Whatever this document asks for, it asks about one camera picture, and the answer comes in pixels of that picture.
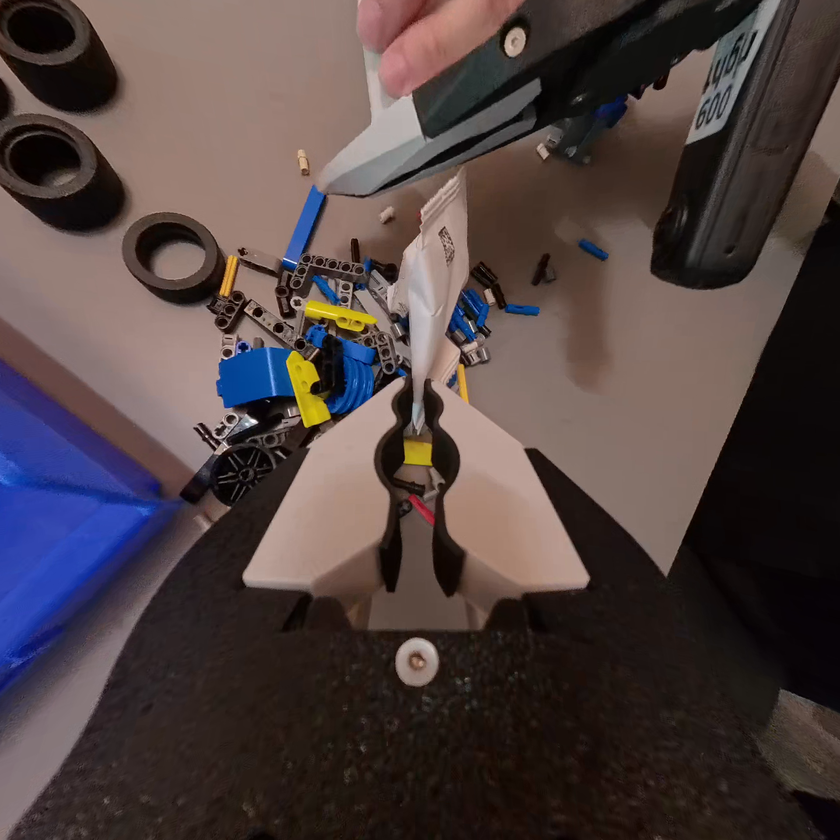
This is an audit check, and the person's black clothed body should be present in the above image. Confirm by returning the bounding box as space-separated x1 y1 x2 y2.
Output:
669 197 840 723

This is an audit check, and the person's right hand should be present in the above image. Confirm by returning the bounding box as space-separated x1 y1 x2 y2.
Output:
356 0 529 98

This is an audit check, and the labelled blue storage bin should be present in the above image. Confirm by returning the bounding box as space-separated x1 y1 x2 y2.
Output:
0 357 181 697

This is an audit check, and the black lego wheel rim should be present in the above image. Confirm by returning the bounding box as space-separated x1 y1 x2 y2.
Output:
210 443 293 506

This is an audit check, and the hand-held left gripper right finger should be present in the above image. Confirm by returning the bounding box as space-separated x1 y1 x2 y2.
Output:
425 378 590 631

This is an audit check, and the pile of lego pieces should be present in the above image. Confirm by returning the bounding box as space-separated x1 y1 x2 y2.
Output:
178 184 559 526

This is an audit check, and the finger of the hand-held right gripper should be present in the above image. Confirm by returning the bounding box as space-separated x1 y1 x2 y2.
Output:
364 102 547 198
317 96 434 198

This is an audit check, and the blue curved lego panel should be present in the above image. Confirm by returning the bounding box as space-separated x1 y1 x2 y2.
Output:
217 346 296 409

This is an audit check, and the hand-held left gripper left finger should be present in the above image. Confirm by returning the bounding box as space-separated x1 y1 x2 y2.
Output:
243 378 416 631

